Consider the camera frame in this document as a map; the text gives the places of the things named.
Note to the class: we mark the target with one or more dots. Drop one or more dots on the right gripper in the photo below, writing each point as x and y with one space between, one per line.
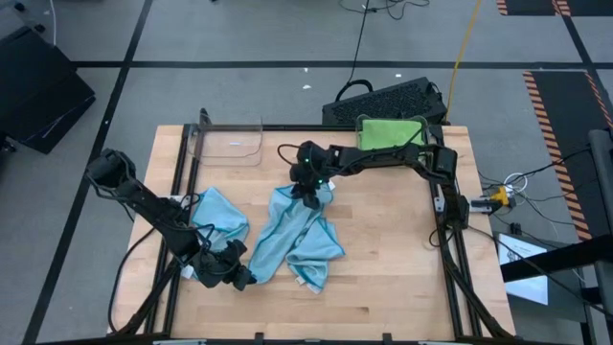
311 170

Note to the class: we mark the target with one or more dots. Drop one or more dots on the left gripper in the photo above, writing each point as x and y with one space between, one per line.
215 268

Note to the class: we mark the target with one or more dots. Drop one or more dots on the blue microfiber towel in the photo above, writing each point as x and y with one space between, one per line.
282 235
220 215
321 254

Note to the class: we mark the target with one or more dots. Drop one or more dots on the green microfiber towel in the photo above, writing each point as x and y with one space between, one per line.
388 134

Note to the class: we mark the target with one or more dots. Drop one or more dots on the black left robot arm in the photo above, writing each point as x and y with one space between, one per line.
153 211

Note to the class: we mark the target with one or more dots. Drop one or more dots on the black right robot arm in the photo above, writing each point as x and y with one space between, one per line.
383 155

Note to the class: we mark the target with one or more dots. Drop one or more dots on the white towel brand label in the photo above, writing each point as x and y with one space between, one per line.
300 281

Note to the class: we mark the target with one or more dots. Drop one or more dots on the white paper hang tag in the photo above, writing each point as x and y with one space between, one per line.
187 272
313 288
331 185

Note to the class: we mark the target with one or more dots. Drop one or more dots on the clear plastic basket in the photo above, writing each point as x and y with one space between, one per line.
358 125
225 144

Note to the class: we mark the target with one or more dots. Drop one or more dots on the black perforated computer case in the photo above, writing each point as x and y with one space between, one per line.
383 103

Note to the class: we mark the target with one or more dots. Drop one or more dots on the silver mounting plate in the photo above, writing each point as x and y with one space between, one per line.
438 204

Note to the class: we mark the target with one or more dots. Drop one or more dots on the black power adapter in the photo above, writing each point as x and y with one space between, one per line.
515 229

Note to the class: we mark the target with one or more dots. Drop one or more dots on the black metal beam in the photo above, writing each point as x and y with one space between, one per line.
551 261

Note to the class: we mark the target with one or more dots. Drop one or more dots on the black mat with orange stripes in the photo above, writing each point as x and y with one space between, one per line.
565 124
531 6

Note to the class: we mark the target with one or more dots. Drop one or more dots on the black equipment case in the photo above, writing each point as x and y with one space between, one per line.
38 96

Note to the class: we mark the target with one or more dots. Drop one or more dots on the silver metal bracket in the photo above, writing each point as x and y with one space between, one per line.
179 342
439 343

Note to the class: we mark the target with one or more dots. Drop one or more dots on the grey metal post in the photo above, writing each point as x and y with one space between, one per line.
601 191

